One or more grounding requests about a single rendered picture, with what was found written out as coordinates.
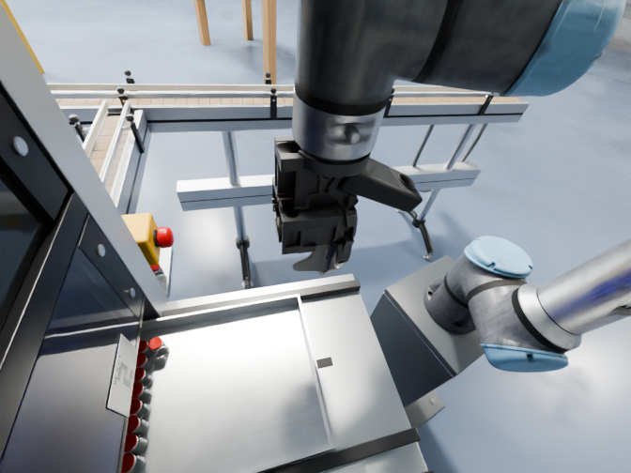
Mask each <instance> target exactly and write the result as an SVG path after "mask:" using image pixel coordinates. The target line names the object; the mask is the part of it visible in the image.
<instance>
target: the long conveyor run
mask: <svg viewBox="0 0 631 473"><path fill-rule="evenodd" d="M124 74H125V75H126V76H128V77H126V81H127V83H126V84H47V85H48V86H49V88H50V90H116V91H51V92H52V93H53V95H54V98H55V99H56V101H57V103H58V105H59V107H60V108H61V110H62V112H63V114H64V115H65V117H66V118H67V120H68V121H69V116H70V115H71V114H75V115H77V116H78V117H79V119H80V120H79V122H80V123H81V125H82V127H83V128H91V126H92V124H93V122H94V120H95V118H96V115H97V113H98V111H99V109H100V106H101V104H102V102H103V101H105V100H106V101H107V103H108V105H109V108H108V110H107V111H108V112H109V113H122V111H123V108H124V105H125V102H126V100H128V101H130V102H131V110H130V113H135V111H138V110H143V112H144V114H145V117H146V122H147V124H148V126H149V129H150V132H151V133H160V132H192V131H225V130H289V129H292V118H293V96H294V86H295V85H271V79H270V77H271V73H270V72H266V77H267V78H268V79H265V84H135V81H134V79H133V78H131V71H130V70H128V69H125V70H124ZM125 90H130V91H125ZM394 91H466V92H394ZM471 91H474V90H468V89H460V88H452V87H445V86H410V85H394V86H393V87H392V92H391V94H390V97H389V101H388V104H387V105H386V109H385V112H384V115H383V118H382V122H381V125H380V126H381V127H386V126H418V125H450V124H483V123H515V122H518V120H519V119H520V117H521V116H522V115H523V114H524V112H525V111H526V109H527V108H528V106H529V103H528V102H524V101H522V100H521V99H519V98H517V97H527V96H519V95H510V96H508V97H501V96H500V95H499V94H497V93H489V92H471ZM69 124H70V126H71V128H72V129H73V131H74V133H75V135H79V134H78V133H77V131H76V129H75V128H74V126H75V124H74V123H72V122H70V121H69Z"/></svg>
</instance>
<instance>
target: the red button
mask: <svg viewBox="0 0 631 473"><path fill-rule="evenodd" d="M157 240H158V242H159V245H160V247H161V248H162V249H165V248H170V247H172V246H173V244H174V234H173V231H172V230H171V228H169V227H159V229H158V231H157Z"/></svg>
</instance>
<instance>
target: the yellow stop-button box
mask: <svg viewBox="0 0 631 473"><path fill-rule="evenodd" d="M121 216H122V218H123V220H124V222H125V223H126V224H127V226H128V228H129V229H130V231H131V234H132V236H133V237H134V239H135V241H136V243H137V244H138V246H139V248H140V250H141V251H142V253H143V255H144V257H145V259H146V260H147V262H148V264H149V265H150V266H152V265H157V264H158V263H159V262H160V253H161V247H160V245H159V242H158V240H157V231H158V229H159V228H158V226H157V224H156V222H155V220H154V218H153V216H152V214H151V213H141V214H130V215H121Z"/></svg>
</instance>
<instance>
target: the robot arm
mask: <svg viewBox="0 0 631 473"><path fill-rule="evenodd" d="M585 73H589V74H592V75H597V76H601V77H606V78H610V79H613V80H618V81H622V82H627V83H631V0H299V3H298V26H297V46H296V66H295V86H294V96H293V118H292V136H274V176H273V177H272V198H271V202H272V211H273V212H275V214H276V215H275V229H276V234H277V237H278V242H279V243H280V242H282V255H284V254H291V253H304V252H310V253H311V254H310V255H309V256H307V257H305V258H303V259H300V260H299V261H297V262H295V263H294V264H293V269H294V270H296V271H318V273H319V274H320V275H325V274H330V273H332V272H333V271H335V270H336V269H337V268H341V267H342V266H343V265H345V264H346V263H347V261H348V259H349V257H350V254H351V249H352V245H353V243H354V239H353V238H354V237H355V235H356V231H357V224H358V214H357V210H356V207H355V205H356V204H357V203H358V202H359V200H358V198H357V196H356V195H359V196H361V197H364V198H367V199H370V200H372V201H375V202H378V203H381V204H383V205H386V206H390V207H393V208H396V209H399V210H402V211H405V212H407V213H409V212H411V211H412V210H413V209H414V208H415V207H417V206H418V205H419V204H420V203H421V202H422V201H423V198H422V196H421V195H420V194H419V193H418V191H417V189H416V187H415V185H414V182H413V180H412V179H411V178H410V177H409V176H407V175H406V174H403V173H401V172H399V171H397V170H395V169H393V168H392V167H390V166H388V165H385V164H383V163H381V162H379V161H377V160H374V159H372V158H370V154H371V151H372V150H373V149H374V146H375V144H376V140H377V135H378V132H379V128H380V125H381V122H382V118H383V115H384V112H385V109H386V105H387V104H388V101H389V97H390V94H391V92H392V87H393V83H394V81H395V80H400V81H407V82H412V83H417V84H431V85H438V86H445V87H452V88H460V89H468V90H474V91H482V92H489V93H497V94H499V95H500V96H501V97H508V96H510V95H519V96H533V97H544V96H549V95H552V94H555V93H558V92H560V91H562V90H563V89H565V88H566V87H568V86H570V85H571V84H573V83H574V82H576V81H577V80H578V79H579V78H581V77H582V76H583V75H584V74H585ZM532 268H533V264H532V261H531V259H530V257H529V256H528V255H527V254H526V253H525V252H524V251H523V250H522V249H521V248H519V247H518V246H517V245H516V244H514V243H512V242H510V241H508V240H506V239H503V238H500V237H496V236H480V237H478V238H476V239H474V240H473V241H472V242H471V243H470V244H469V245H468V246H467V247H466V248H465V250H464V252H463V253H462V254H461V255H460V257H459V258H458V259H457V260H456V262H455V263H454V264H453V266H452V267H451V268H450V269H449V271H448V272H447V273H446V274H443V275H441V276H439V277H437V278H436V279H434V280H433V281H432V282H430V283H429V284H428V285H427V286H426V288H425V290H424V292H423V303H424V306H425V308H426V310H427V312H428V313H429V315H430V316H431V317H432V318H433V319H434V320H435V321H436V322H437V323H438V324H439V325H440V326H442V327H443V328H446V329H448V330H450V331H452V332H456V333H470V332H473V331H474V330H475V329H476V330H477V333H478V336H479V339H480V342H481V344H480V346H481V347H482V348H483V349H484V352H485V356H486V358H487V360H488V362H489V363H490V364H491V365H492V366H493V367H495V368H497V369H499V370H503V371H507V372H516V373H540V372H550V371H556V370H560V369H563V368H565V367H567V366H568V364H569V361H568V357H567V356H566V355H565V354H564V353H565V352H567V351H570V350H573V349H576V348H578V347H579V346H580V345H581V341H582V334H584V333H586V332H589V331H592V330H594V329H597V328H601V327H603V326H606V325H608V324H611V323H614V322H617V321H619V320H622V319H625V318H626V317H629V316H631V237H630V238H628V239H626V240H625V241H623V242H621V243H619V244H617V245H615V246H614V247H612V248H610V249H608V250H606V251H604V252H602V253H600V254H598V255H596V256H595V257H594V258H592V259H590V260H588V261H586V262H584V263H583V264H581V265H579V266H577V267H574V268H573V269H571V270H569V271H567V272H565V273H564V274H562V275H561V276H559V277H557V278H555V279H554V280H552V281H550V282H547V283H545V284H544V285H542V286H540V285H536V284H531V283H527V281H526V277H528V276H530V275H531V270H532Z"/></svg>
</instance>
